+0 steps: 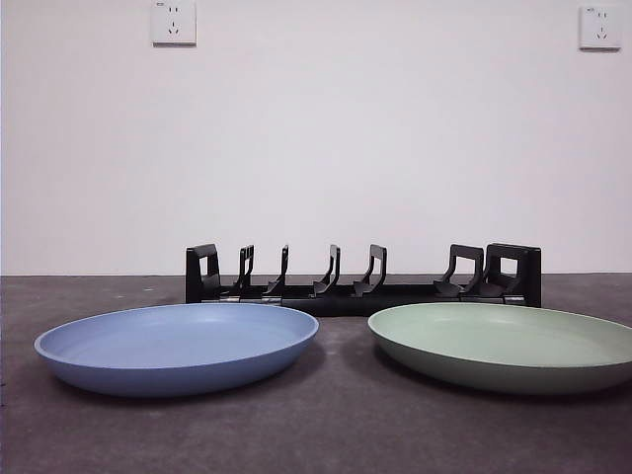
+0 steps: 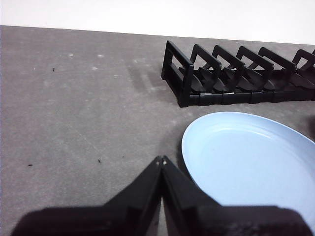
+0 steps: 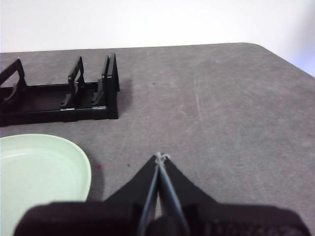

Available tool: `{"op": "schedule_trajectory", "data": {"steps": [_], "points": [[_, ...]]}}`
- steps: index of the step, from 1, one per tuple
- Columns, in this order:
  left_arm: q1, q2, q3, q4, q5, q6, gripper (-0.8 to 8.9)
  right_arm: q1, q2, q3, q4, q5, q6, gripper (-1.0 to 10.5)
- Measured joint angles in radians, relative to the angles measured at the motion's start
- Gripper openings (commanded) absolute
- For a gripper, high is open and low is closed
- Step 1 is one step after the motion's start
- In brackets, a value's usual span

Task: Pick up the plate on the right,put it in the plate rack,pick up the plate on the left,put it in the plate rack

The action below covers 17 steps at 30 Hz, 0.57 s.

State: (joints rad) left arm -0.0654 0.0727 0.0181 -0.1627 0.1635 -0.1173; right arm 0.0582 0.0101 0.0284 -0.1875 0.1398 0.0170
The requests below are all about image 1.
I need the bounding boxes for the blue round plate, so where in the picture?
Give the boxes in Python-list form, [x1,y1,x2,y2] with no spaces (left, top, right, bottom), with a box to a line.
[34,302,321,399]

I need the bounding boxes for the pale green round plate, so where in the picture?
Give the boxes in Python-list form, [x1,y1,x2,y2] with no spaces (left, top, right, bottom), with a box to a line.
[367,301,632,396]

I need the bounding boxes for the black plate rack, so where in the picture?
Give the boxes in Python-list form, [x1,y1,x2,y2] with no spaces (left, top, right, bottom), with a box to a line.
[184,242,543,318]

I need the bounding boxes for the white wall socket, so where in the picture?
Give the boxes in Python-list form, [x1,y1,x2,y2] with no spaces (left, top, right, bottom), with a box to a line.
[150,0,198,48]
[578,4,622,52]

